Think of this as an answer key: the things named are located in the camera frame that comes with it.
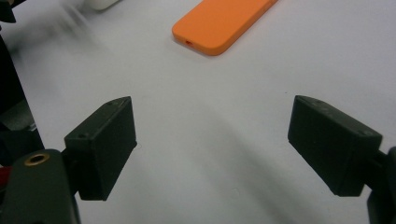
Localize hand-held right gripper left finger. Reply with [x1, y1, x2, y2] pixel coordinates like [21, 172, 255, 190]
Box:
[64, 95, 138, 202]

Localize orange phone case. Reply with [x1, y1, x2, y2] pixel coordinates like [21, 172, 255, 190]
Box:
[171, 0, 279, 57]

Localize white plastic tray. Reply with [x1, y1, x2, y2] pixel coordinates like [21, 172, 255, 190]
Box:
[83, 0, 120, 12]

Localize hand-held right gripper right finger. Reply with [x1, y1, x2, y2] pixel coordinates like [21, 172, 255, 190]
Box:
[287, 94, 384, 197]

